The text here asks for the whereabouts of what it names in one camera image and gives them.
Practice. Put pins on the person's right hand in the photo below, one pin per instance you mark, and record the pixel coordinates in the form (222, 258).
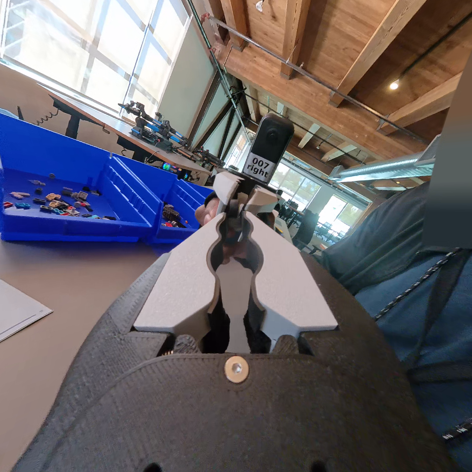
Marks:
(206, 215)

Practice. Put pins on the small red toy part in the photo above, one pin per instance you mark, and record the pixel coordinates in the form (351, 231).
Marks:
(170, 224)

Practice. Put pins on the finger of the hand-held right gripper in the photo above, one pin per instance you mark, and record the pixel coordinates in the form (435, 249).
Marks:
(225, 188)
(263, 201)

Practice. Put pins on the pile of small toy bricks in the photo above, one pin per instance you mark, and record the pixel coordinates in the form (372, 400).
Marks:
(54, 197)

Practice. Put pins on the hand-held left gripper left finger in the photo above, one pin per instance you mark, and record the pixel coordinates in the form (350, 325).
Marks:
(177, 291)

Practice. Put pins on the toy instruction booklet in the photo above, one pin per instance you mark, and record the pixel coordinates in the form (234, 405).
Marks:
(18, 313)

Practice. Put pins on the grey desk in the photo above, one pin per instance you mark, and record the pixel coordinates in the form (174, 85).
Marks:
(92, 280)

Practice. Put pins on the black toy beam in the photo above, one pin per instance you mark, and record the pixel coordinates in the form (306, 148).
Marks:
(170, 212)

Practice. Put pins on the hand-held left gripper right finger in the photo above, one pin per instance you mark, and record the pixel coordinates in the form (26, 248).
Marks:
(295, 291)

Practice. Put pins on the blue plastic bin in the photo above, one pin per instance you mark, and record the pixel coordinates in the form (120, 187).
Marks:
(184, 191)
(73, 232)

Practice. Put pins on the person's right forearm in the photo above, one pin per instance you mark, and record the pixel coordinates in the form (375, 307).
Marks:
(368, 243)

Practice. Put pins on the long wooden desk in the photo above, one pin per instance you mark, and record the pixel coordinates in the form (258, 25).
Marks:
(191, 164)

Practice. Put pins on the large window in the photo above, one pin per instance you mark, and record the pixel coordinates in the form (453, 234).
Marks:
(110, 44)

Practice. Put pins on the person's torso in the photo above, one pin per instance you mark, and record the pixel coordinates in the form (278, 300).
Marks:
(424, 332)

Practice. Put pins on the silver air duct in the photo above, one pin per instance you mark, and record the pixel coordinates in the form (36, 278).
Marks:
(387, 167)

